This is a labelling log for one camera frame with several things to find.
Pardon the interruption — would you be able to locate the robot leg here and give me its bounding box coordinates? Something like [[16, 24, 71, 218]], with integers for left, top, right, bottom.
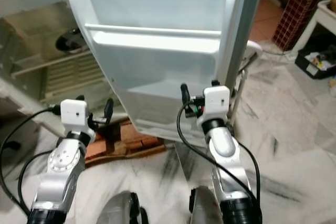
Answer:
[[190, 186, 225, 224], [99, 191, 149, 224]]

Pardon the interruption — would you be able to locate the black plastic crate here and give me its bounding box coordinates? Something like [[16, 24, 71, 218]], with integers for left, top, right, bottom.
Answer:
[[294, 33, 336, 81]]

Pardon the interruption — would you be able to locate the robot left leg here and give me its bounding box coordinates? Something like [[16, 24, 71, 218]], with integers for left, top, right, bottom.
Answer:
[[99, 191, 149, 224]]

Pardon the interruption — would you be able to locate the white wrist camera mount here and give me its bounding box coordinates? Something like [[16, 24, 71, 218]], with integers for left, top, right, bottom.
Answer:
[[203, 86, 230, 121], [60, 100, 89, 134]]

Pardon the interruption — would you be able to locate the wooden pallet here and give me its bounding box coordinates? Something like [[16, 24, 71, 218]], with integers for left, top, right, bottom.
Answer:
[[84, 143, 169, 168]]

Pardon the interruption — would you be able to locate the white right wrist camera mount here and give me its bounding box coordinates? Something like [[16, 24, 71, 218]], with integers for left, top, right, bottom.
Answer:
[[203, 86, 230, 121]]

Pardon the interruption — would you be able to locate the red mosaic tile pillar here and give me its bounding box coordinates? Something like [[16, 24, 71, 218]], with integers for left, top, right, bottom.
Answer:
[[273, 0, 324, 52]]

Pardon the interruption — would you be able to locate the steel fridge door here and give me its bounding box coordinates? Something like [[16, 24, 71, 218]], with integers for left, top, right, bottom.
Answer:
[[67, 0, 268, 142]]

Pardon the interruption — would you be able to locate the white door shelf rail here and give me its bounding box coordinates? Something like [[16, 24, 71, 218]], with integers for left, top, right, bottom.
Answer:
[[83, 23, 222, 38]]

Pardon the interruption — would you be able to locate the white wire fridge shelf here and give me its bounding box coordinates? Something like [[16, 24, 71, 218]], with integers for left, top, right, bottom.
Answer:
[[10, 50, 111, 99]]

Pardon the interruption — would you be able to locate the robot right leg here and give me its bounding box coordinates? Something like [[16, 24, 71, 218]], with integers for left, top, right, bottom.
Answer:
[[190, 186, 225, 224]]

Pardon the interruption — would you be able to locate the grey small fridge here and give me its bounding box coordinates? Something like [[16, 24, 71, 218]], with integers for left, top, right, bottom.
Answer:
[[0, 0, 122, 133]]

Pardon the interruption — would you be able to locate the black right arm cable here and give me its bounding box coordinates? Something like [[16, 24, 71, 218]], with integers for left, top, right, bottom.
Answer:
[[177, 102, 261, 204]]

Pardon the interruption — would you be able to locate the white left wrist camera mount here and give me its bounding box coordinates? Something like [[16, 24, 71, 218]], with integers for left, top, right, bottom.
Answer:
[[60, 100, 89, 134]]

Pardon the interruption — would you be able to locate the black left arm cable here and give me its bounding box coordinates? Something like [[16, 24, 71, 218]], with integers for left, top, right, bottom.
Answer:
[[0, 106, 62, 204]]

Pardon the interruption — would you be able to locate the red brick stack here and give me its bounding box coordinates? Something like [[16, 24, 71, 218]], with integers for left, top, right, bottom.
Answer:
[[84, 119, 164, 159]]

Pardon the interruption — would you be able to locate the black bowl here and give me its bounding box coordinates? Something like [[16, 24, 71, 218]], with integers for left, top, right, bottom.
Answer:
[[55, 27, 91, 54]]

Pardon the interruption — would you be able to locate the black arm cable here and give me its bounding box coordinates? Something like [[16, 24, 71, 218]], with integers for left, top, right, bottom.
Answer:
[[0, 106, 62, 204], [177, 102, 261, 204]]

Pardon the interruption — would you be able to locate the white table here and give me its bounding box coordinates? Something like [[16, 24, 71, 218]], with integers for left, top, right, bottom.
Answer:
[[289, 0, 336, 57]]

